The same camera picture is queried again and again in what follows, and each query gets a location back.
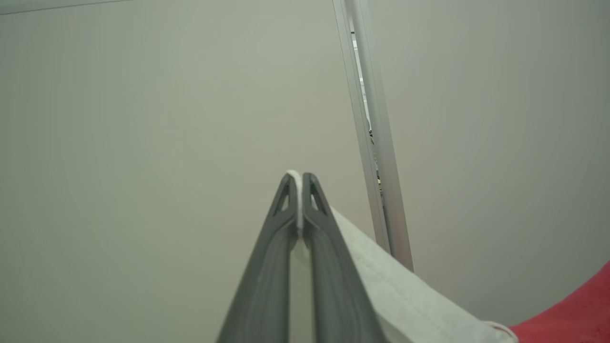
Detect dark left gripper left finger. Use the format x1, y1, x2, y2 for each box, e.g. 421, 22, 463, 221
215, 172, 302, 343

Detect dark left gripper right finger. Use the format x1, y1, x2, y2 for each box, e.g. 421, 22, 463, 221
302, 172, 389, 343

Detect grey metal partition post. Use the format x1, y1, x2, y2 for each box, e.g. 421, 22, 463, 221
332, 0, 414, 272

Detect red white jersey garment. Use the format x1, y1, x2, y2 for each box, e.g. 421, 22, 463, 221
285, 170, 610, 343

